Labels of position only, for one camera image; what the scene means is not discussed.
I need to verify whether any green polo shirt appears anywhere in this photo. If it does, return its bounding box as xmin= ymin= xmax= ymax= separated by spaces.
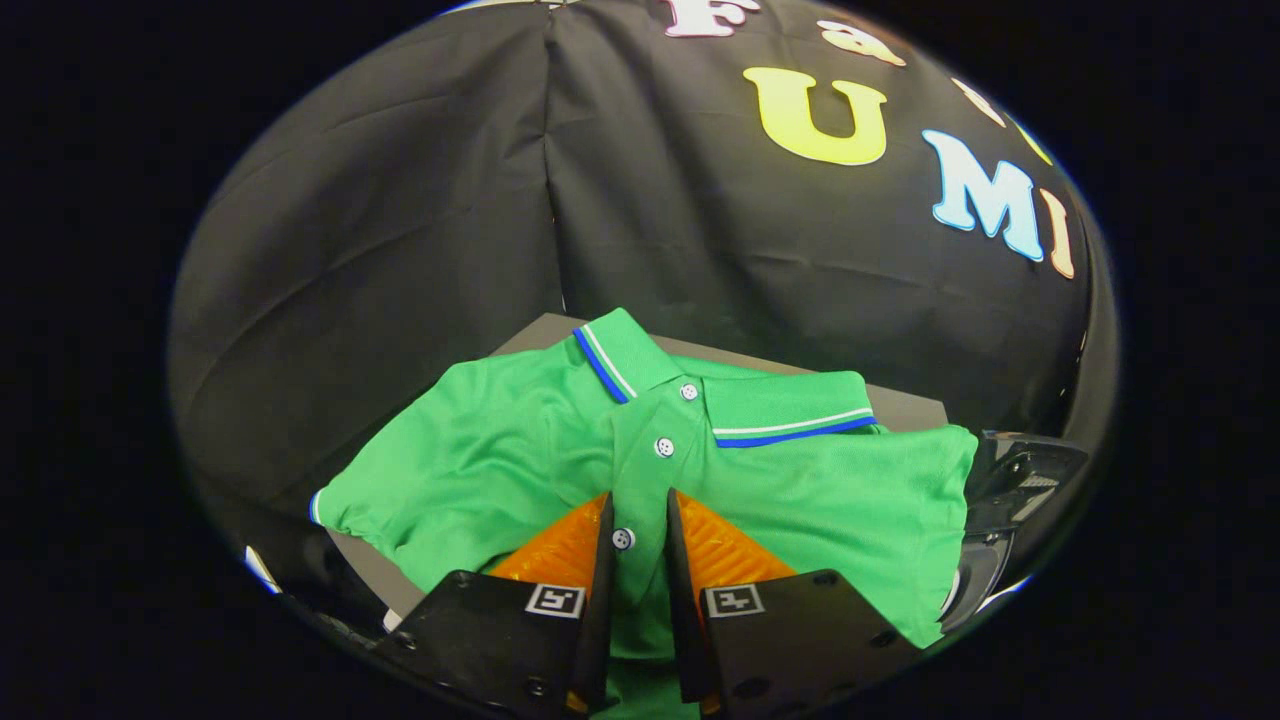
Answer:
xmin=308 ymin=307 xmax=979 ymax=720

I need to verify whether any grey cabinet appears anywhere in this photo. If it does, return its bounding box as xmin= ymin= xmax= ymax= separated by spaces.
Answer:
xmin=325 ymin=312 xmax=949 ymax=631

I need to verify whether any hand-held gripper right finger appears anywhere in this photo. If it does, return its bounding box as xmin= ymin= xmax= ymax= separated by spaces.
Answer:
xmin=665 ymin=487 xmax=926 ymax=719

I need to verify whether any dark washing machine lid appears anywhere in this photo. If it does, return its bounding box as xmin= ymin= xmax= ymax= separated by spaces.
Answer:
xmin=965 ymin=430 xmax=1091 ymax=536

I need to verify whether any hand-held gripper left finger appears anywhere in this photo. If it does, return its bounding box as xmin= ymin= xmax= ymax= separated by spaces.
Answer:
xmin=370 ymin=490 xmax=619 ymax=716

